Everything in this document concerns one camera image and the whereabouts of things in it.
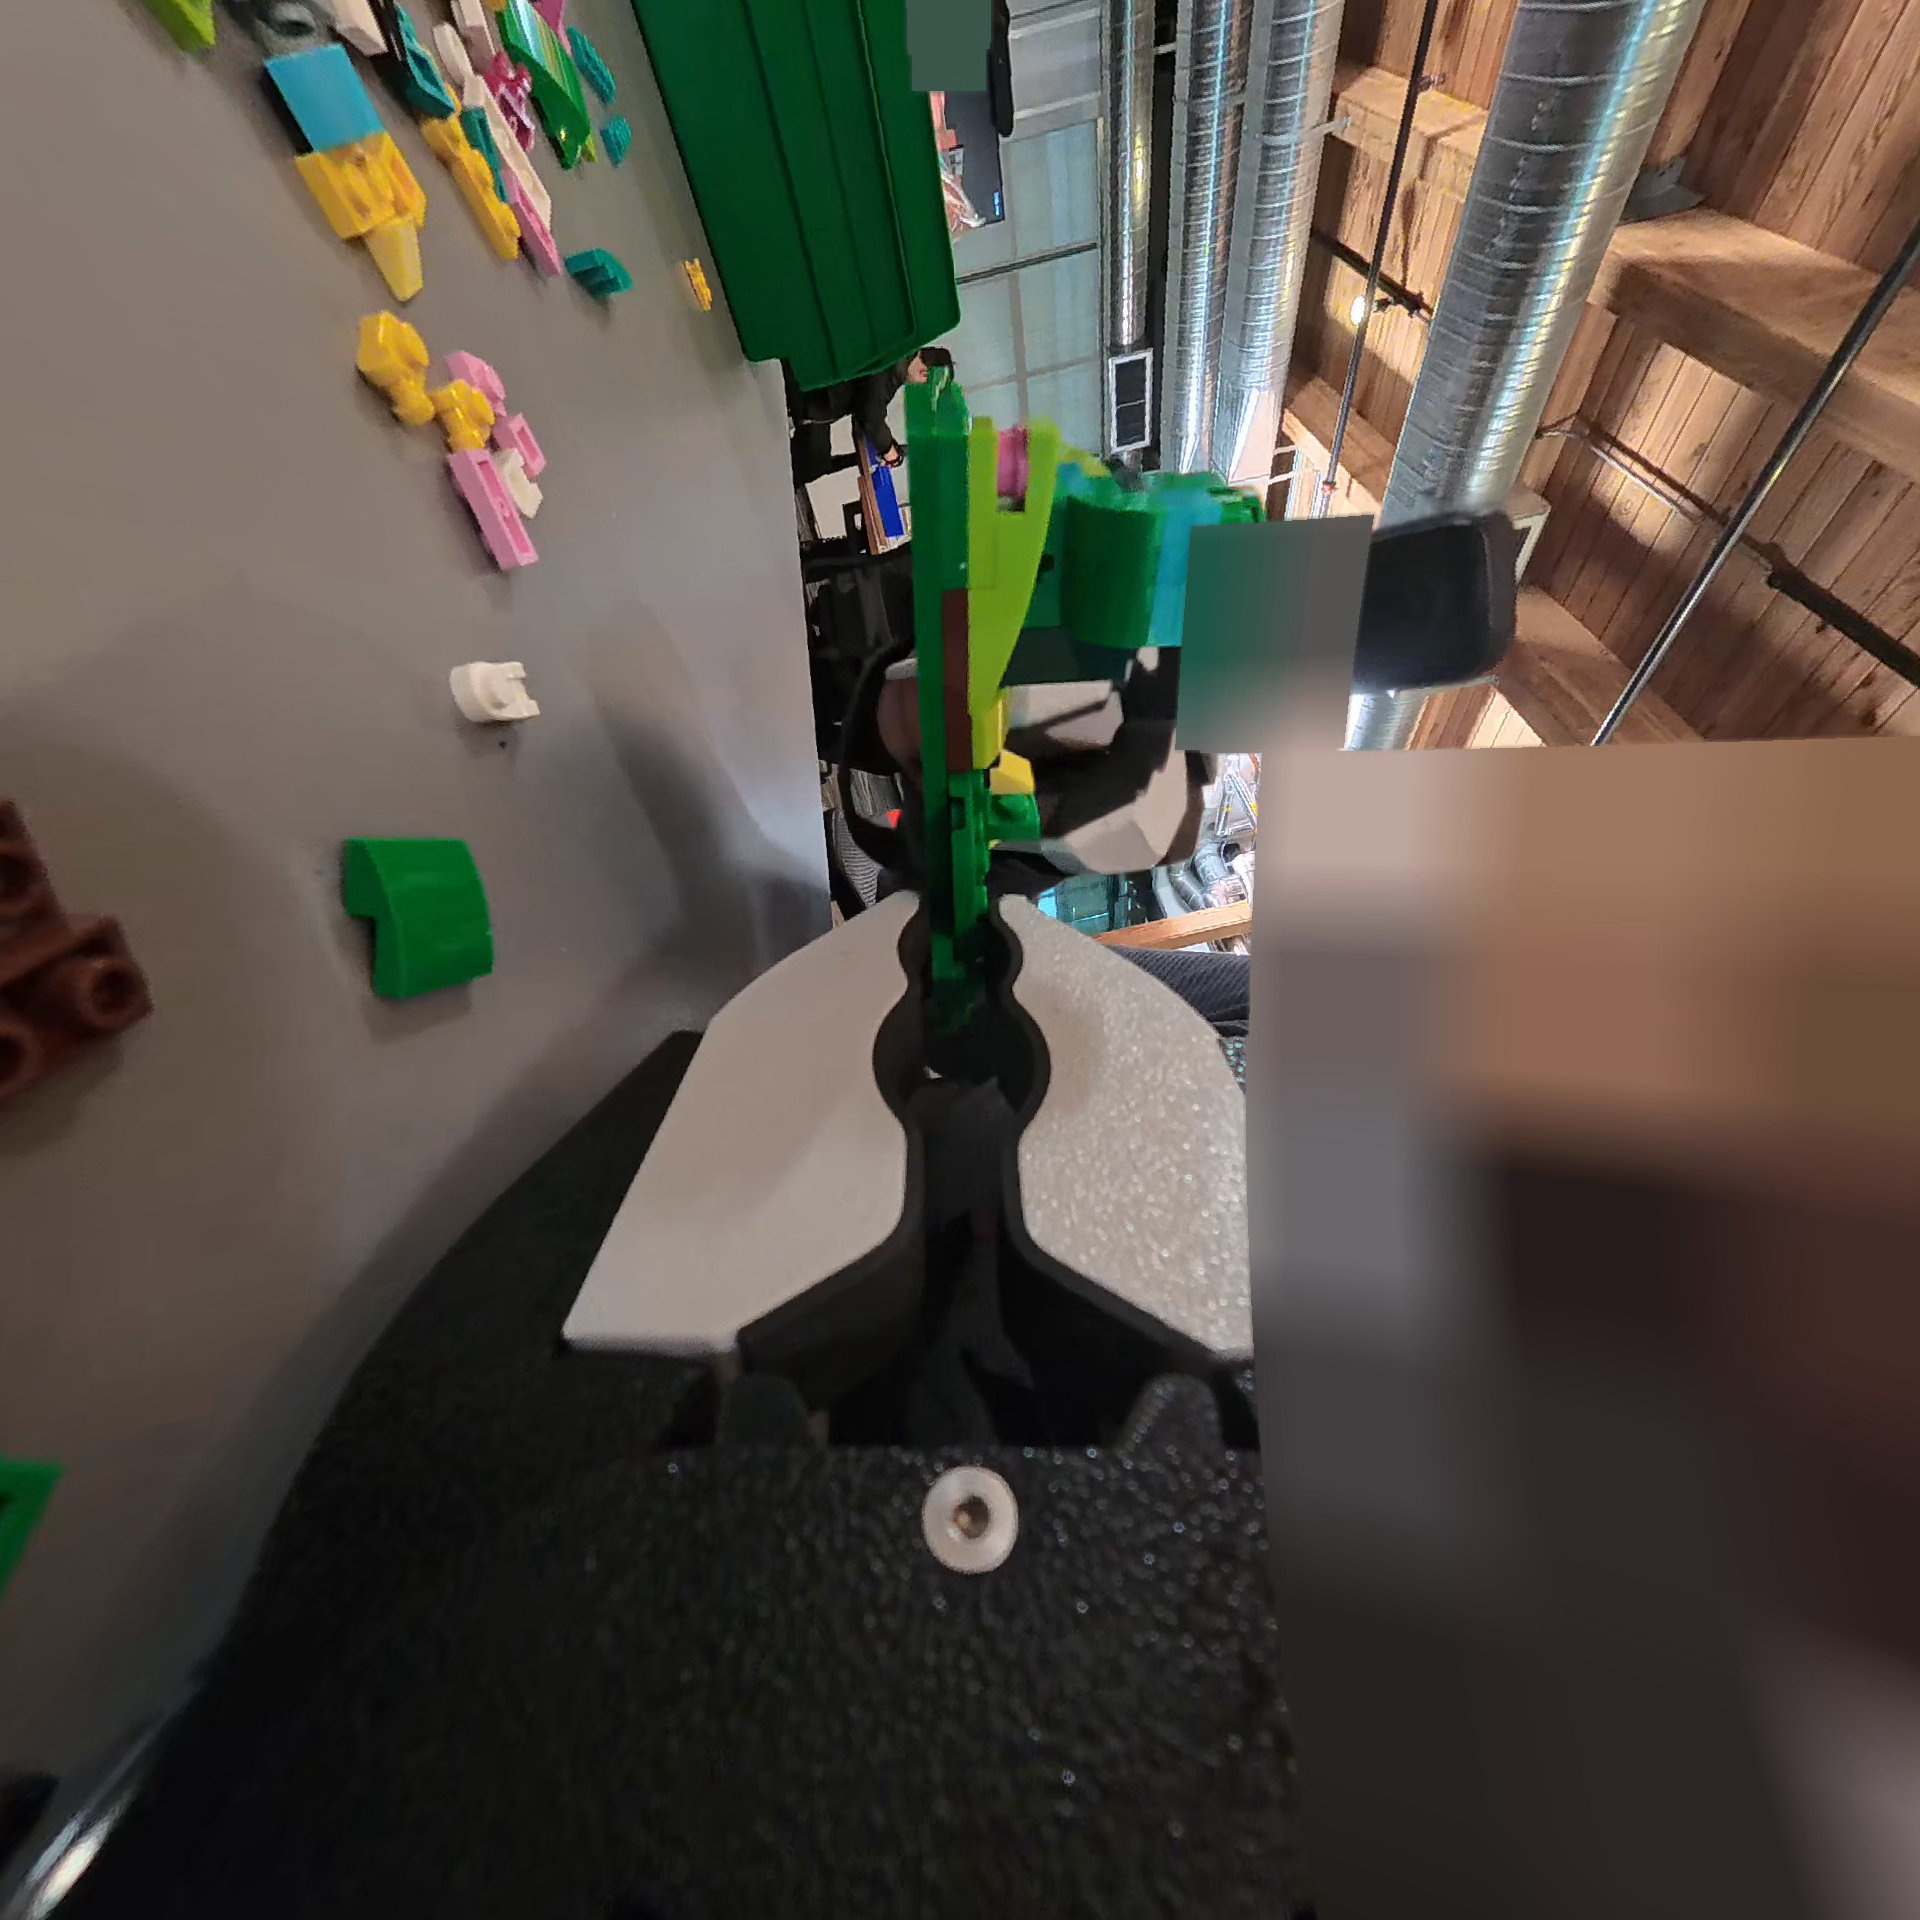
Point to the thin black ceiling rod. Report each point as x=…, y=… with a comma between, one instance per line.
x=1388, y=194

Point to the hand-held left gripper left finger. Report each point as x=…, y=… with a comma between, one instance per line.
x=751, y=1171

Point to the green lego plate build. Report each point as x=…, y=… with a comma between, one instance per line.
x=939, y=600

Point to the white air vent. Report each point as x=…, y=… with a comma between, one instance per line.
x=1131, y=398

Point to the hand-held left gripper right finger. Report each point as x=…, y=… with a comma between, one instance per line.
x=1140, y=1184

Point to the silver ventilation duct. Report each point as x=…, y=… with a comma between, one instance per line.
x=1200, y=194
x=1545, y=300
x=1275, y=194

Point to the green lego frame piece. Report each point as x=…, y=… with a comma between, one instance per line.
x=18, y=1514

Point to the pile of loose lego bricks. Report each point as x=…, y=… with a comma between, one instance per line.
x=323, y=91

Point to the brown lego brick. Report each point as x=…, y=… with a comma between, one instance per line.
x=68, y=974

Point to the green curved lego brick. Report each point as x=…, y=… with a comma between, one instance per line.
x=429, y=915

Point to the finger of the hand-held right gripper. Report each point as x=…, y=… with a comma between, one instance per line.
x=1132, y=822

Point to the small white lego clip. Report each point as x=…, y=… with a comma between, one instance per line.
x=483, y=693

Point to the green plastic bin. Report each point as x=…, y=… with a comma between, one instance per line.
x=795, y=181

